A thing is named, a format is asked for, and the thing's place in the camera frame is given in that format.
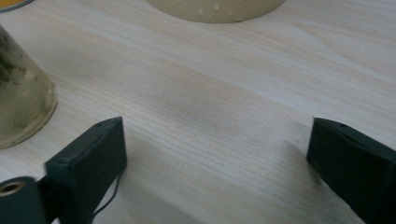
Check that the orange snack can yellow lid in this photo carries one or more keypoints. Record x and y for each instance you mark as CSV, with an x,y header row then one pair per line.
x,y
9,3

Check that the cream strainer basin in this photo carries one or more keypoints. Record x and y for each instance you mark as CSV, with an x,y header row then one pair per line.
x,y
214,9

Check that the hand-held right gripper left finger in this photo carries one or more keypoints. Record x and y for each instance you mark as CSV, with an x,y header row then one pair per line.
x,y
87,165

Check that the dirty translucent cup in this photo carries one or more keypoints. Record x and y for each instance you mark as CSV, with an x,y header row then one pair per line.
x,y
21,102

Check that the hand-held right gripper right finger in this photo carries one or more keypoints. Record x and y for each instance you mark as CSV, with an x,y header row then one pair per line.
x,y
358,174

